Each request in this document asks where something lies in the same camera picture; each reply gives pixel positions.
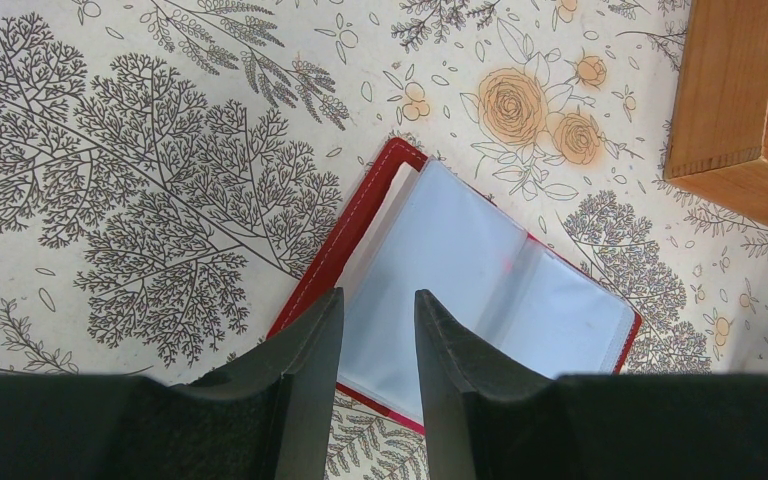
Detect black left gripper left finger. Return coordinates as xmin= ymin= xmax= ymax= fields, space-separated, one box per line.
xmin=0 ymin=288 xmax=344 ymax=479

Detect floral patterned table mat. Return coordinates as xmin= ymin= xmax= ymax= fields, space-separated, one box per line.
xmin=0 ymin=0 xmax=768 ymax=480

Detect orange wooden compartment tray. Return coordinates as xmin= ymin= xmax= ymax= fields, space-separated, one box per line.
xmin=664 ymin=1 xmax=768 ymax=226

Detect red leather card holder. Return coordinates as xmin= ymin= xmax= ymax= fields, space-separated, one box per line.
xmin=272 ymin=138 xmax=642 ymax=431

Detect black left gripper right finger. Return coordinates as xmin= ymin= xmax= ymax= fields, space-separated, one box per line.
xmin=414 ymin=290 xmax=768 ymax=479

